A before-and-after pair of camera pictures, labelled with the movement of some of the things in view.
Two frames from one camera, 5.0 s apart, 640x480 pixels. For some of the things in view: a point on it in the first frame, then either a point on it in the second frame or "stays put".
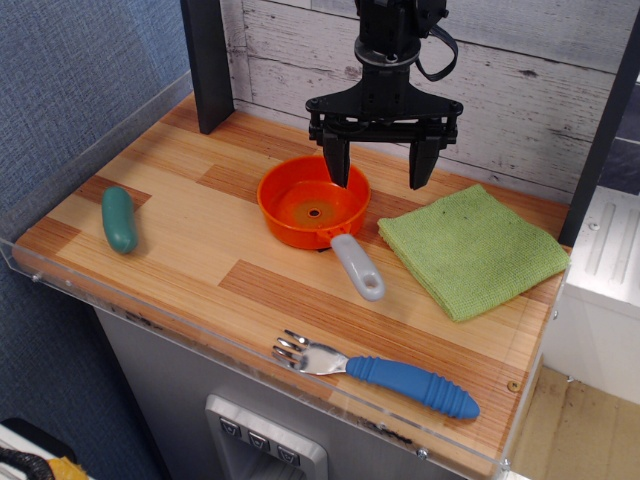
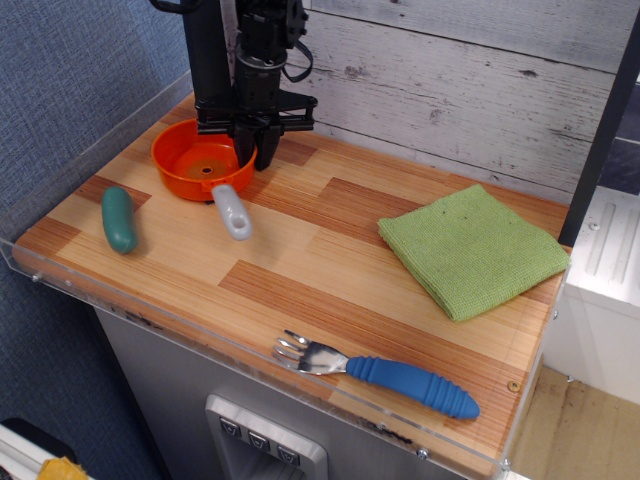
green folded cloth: (474, 249) stays put
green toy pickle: (119, 220) stays put
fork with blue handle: (312, 358) stays put
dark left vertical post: (205, 32) stays put
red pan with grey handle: (302, 207) → (203, 168)
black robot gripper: (384, 105) → (257, 100)
